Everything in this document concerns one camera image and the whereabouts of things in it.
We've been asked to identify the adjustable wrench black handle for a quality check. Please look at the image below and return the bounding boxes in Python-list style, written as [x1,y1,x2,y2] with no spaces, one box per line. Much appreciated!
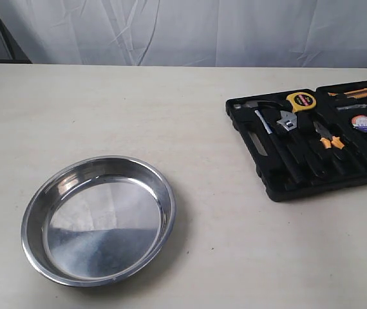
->
[277,110,305,183]

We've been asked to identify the black plastic tool case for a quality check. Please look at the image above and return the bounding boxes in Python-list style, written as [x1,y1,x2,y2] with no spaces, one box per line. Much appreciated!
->
[225,80,367,201]

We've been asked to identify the round stainless steel tray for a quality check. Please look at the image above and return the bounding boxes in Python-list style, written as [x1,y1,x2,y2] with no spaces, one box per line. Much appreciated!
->
[21,156,176,288]

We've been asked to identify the white backdrop curtain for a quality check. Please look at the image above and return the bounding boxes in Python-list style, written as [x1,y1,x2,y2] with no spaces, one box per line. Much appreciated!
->
[0,0,367,68]

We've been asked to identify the yellow tape measure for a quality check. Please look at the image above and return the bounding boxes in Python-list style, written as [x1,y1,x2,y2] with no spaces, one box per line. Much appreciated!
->
[286,91,317,113]

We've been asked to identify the electrical tape roll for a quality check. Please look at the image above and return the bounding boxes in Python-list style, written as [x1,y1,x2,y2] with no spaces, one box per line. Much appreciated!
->
[351,115,367,133]

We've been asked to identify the small screwdriver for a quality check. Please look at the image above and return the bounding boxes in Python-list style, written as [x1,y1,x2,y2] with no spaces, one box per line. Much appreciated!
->
[336,104,367,111]

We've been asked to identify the yellow utility knife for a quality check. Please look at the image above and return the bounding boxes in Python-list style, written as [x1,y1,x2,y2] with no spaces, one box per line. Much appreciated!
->
[328,88,367,99]

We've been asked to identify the claw hammer black handle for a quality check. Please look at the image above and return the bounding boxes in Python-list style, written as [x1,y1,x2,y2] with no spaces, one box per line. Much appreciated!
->
[234,99,293,173]

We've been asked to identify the pliers yellow black handles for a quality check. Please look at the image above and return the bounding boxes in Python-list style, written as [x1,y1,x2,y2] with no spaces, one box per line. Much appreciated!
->
[313,121,348,161]

